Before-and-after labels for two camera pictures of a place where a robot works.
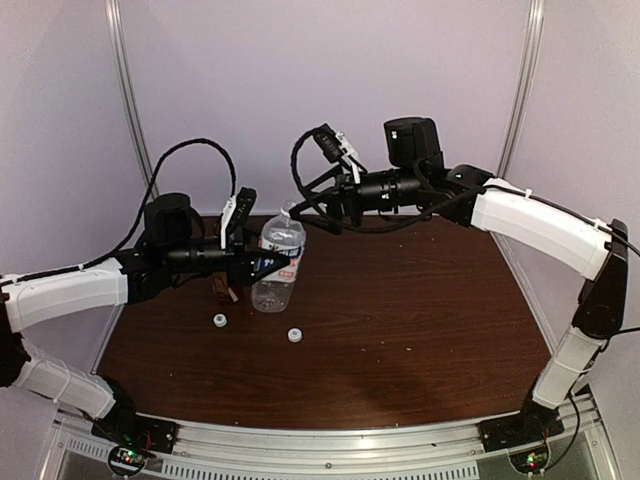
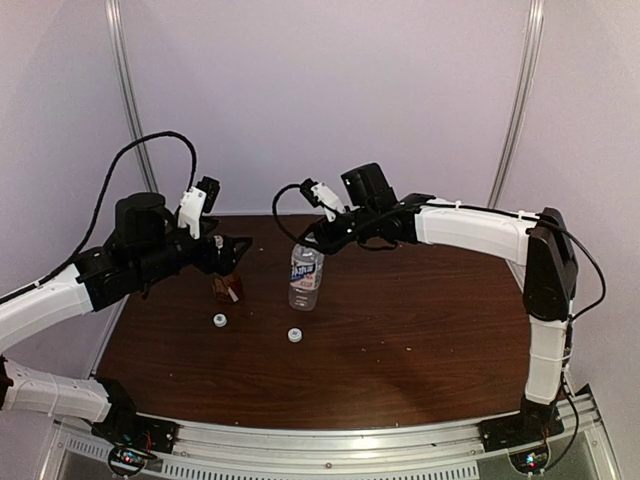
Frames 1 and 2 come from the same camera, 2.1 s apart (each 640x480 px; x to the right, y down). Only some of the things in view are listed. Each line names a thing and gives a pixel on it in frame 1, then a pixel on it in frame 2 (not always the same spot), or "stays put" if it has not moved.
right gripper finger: x=336 y=171 → x=311 y=238
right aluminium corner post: x=526 y=88 stays put
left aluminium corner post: x=122 y=47 stays put
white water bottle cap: x=294 y=335 stays put
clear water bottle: x=283 y=235 → x=305 y=275
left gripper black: x=240 y=262 → x=225 y=260
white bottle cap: x=220 y=320 stays put
